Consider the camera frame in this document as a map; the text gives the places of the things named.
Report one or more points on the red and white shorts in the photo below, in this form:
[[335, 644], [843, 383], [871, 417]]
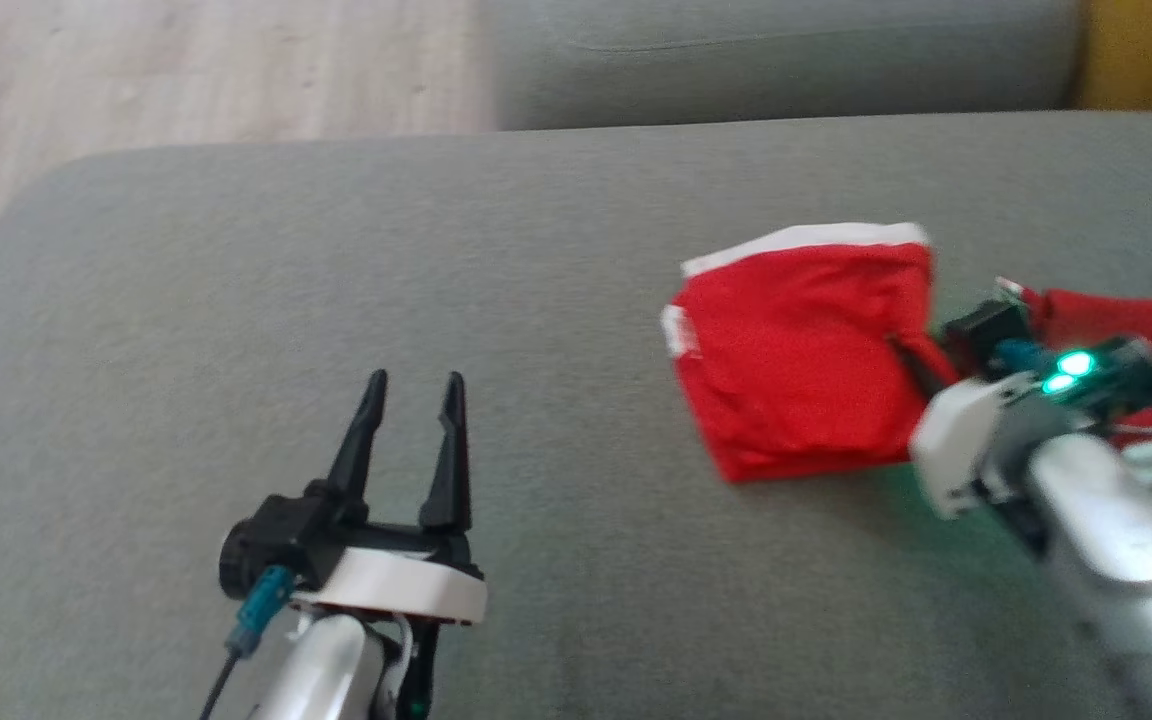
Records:
[[1136, 320]]

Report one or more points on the large grey sofa seat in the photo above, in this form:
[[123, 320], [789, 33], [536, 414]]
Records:
[[186, 300]]

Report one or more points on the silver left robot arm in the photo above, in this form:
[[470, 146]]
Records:
[[321, 670]]

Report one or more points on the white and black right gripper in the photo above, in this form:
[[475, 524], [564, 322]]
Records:
[[956, 450]]

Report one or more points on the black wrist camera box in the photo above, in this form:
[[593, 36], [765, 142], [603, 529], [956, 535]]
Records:
[[296, 530], [981, 335]]

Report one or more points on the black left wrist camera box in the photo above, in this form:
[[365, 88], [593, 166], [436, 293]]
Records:
[[296, 530]]

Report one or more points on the grey sofa backrest cushion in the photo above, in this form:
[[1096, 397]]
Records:
[[786, 60]]

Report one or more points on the red jersey with number 23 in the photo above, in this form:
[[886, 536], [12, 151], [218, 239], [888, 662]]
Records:
[[796, 370]]

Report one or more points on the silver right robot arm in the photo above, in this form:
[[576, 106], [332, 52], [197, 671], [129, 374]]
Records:
[[1116, 520]]

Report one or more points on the wide yellow sofa back cushion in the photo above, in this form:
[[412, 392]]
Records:
[[1146, 50]]

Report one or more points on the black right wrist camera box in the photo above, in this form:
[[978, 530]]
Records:
[[981, 335]]

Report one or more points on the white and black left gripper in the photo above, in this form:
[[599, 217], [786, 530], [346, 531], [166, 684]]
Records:
[[396, 585]]

